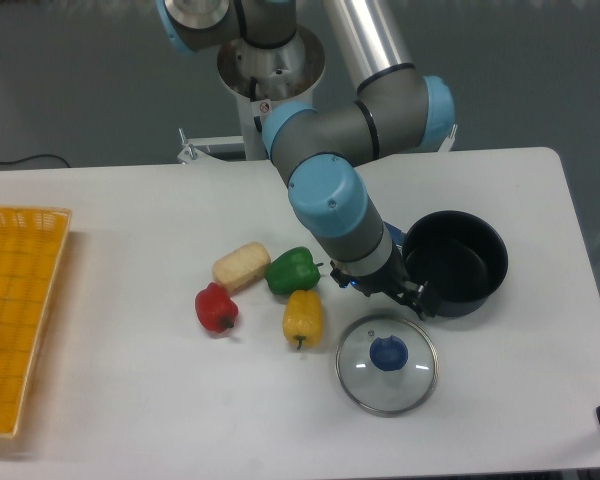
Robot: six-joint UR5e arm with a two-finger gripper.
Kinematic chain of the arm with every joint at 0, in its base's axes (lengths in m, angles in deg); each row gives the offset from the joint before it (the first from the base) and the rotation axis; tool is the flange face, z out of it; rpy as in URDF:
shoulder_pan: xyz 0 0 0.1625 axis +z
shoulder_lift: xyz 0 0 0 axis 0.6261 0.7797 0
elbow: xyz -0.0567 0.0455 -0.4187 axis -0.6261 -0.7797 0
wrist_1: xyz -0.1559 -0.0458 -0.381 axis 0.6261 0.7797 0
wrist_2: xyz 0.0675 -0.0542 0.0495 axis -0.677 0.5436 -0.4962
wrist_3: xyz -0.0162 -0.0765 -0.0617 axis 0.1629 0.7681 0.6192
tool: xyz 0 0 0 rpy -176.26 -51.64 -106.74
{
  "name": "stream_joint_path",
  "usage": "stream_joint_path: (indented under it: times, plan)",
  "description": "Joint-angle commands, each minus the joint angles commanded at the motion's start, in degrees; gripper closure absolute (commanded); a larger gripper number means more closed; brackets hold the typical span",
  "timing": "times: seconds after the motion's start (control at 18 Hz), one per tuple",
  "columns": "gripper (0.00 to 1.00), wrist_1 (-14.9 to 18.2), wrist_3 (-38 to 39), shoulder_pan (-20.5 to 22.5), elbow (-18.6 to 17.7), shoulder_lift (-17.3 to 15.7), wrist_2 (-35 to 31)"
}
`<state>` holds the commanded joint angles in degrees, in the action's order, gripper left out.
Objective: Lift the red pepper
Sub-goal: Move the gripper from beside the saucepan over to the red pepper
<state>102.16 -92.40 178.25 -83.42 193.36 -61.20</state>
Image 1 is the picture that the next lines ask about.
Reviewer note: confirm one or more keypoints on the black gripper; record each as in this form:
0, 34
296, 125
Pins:
392, 279

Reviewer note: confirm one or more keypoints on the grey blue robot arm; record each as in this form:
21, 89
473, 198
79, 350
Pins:
317, 154

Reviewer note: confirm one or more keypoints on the yellow bell pepper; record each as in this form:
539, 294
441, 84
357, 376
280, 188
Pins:
303, 322

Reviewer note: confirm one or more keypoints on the green bell pepper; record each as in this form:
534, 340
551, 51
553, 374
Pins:
293, 270

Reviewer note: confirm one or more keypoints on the red bell pepper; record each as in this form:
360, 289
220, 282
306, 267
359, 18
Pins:
215, 310

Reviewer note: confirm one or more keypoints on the black cooking pot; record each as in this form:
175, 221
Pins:
462, 255

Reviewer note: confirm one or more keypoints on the glass pot lid blue knob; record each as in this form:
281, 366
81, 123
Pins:
386, 364

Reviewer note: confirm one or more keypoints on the beige bread loaf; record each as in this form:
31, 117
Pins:
242, 267

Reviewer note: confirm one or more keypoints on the yellow woven basket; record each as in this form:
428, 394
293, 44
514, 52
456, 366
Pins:
32, 242

